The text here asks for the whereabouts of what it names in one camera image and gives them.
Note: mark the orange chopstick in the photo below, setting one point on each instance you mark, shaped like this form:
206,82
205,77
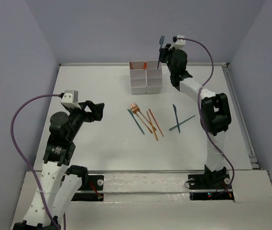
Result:
153,128
156,122

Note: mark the right white divided container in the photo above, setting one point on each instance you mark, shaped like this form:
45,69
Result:
154,77

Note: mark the white divided container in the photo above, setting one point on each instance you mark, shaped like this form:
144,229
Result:
154,77
138,83

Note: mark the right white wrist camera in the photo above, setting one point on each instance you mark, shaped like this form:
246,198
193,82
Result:
178,42

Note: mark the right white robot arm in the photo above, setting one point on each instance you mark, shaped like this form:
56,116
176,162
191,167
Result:
215,118

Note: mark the left white divided container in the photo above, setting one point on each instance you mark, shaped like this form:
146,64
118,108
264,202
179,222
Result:
138,83

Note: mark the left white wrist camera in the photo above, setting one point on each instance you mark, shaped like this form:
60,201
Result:
70,99

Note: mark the teal chopstick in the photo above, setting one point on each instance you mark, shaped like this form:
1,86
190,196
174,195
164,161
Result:
182,122

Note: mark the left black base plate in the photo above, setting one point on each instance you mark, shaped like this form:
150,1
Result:
92,191

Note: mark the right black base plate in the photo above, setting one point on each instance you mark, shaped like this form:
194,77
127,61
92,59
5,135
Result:
200,190

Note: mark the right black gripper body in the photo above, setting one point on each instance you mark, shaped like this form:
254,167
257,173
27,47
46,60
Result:
167,55

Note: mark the blue-green plastic knife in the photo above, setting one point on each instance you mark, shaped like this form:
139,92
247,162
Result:
176,117

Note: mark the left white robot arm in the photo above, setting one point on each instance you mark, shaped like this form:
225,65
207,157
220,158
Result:
59,180

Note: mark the teal plastic knife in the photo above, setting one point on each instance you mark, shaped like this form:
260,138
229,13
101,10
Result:
132,115

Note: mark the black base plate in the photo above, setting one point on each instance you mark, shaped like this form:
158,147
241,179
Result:
200,190
92,191

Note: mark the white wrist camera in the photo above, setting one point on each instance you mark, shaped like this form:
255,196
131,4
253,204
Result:
70,99
178,42

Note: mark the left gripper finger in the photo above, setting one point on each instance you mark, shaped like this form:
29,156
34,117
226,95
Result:
97,111
88,106

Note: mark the blue plastic fork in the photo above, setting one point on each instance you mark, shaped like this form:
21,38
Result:
161,41

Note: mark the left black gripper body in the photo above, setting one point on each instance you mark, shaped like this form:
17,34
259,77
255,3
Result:
88,109

